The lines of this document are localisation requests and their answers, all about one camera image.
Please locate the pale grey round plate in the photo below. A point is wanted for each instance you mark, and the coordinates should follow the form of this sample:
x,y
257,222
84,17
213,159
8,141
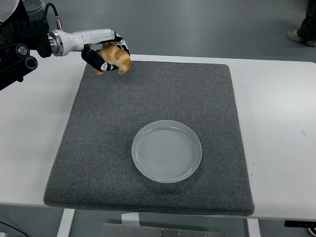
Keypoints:
x,y
166,151

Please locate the black bar under table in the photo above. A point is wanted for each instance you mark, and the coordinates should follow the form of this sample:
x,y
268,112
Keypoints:
x,y
300,223

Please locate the white label under table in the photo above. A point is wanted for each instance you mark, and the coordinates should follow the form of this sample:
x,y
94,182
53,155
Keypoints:
x,y
130,219

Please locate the grey metal plate with screws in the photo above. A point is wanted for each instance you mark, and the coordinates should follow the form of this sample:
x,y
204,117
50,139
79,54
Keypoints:
x,y
148,230

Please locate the dark waste bin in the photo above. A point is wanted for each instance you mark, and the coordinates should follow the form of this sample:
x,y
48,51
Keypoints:
x,y
35,6

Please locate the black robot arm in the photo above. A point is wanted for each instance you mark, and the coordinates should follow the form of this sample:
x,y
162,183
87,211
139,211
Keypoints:
x,y
14,56

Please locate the person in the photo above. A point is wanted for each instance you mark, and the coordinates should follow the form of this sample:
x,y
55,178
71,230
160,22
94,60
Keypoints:
x,y
7,8
308,24

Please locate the golden croissant bread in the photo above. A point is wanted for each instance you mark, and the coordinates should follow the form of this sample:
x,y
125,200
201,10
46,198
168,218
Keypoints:
x,y
118,55

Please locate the grey felt mat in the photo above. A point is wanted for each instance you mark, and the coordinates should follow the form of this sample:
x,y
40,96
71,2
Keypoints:
x,y
103,148

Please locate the white table leg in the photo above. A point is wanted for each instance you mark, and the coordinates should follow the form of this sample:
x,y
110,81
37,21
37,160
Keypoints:
x,y
65,223
253,228

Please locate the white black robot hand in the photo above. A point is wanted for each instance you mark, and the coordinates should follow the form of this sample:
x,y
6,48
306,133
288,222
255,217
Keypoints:
x,y
86,37

